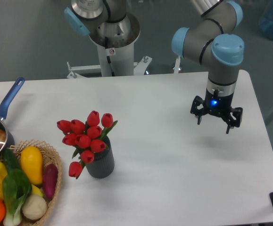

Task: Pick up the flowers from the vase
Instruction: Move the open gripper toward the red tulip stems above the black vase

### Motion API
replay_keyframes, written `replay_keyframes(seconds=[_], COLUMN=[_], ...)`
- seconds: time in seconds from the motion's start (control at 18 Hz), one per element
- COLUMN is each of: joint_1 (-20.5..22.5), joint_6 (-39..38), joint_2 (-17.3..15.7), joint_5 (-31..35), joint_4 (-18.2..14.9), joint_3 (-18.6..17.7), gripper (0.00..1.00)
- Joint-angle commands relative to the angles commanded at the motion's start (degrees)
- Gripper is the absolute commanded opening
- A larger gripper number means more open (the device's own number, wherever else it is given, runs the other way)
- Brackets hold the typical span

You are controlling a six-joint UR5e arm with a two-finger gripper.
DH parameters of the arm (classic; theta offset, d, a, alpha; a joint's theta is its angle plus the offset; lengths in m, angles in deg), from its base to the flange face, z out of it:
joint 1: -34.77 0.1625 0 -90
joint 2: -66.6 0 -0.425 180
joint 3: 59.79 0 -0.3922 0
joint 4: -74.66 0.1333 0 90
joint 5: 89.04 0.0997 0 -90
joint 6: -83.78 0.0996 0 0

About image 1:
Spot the blue handled saucepan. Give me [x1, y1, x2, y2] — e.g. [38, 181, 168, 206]
[0, 77, 25, 156]

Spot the yellow squash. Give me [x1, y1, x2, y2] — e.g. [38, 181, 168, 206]
[20, 146, 43, 186]

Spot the purple eggplant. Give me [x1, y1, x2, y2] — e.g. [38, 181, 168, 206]
[42, 164, 58, 199]

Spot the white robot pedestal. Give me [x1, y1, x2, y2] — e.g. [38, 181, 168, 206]
[67, 43, 152, 79]

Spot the red tulip bouquet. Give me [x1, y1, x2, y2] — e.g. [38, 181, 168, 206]
[57, 111, 118, 179]

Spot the green bok choy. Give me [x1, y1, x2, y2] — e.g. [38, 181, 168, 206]
[2, 169, 32, 226]

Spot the green cucumber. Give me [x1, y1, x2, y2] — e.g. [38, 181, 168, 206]
[3, 149, 21, 172]

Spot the white garlic bulb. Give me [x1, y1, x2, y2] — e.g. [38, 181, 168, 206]
[22, 194, 47, 220]

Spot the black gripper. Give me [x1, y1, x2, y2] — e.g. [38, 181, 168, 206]
[190, 90, 243, 134]

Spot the dark grey ribbed vase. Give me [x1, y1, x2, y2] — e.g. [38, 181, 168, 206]
[86, 137, 115, 179]

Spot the woven wicker basket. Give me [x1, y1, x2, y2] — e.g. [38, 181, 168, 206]
[10, 140, 62, 226]

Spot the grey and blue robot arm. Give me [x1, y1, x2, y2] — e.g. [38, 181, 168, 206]
[64, 0, 244, 129]

